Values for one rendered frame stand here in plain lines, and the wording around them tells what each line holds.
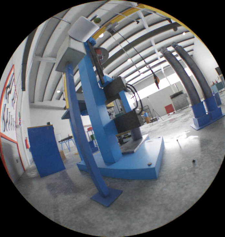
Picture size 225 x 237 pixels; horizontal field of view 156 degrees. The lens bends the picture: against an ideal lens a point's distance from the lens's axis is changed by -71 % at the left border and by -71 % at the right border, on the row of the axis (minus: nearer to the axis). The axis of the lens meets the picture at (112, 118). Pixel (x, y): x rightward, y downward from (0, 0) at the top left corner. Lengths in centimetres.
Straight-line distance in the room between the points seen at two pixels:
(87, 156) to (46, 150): 131
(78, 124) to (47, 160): 135
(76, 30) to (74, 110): 82
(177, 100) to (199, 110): 735
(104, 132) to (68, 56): 83
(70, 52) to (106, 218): 118
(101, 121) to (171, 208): 92
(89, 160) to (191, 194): 63
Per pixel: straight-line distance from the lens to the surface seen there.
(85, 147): 52
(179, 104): 885
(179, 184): 62
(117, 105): 281
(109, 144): 89
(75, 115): 54
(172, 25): 813
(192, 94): 159
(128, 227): 51
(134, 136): 162
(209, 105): 173
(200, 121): 158
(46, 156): 176
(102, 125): 88
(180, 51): 194
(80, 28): 100
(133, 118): 93
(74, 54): 85
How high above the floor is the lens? 46
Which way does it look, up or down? 8 degrees up
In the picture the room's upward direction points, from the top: 19 degrees counter-clockwise
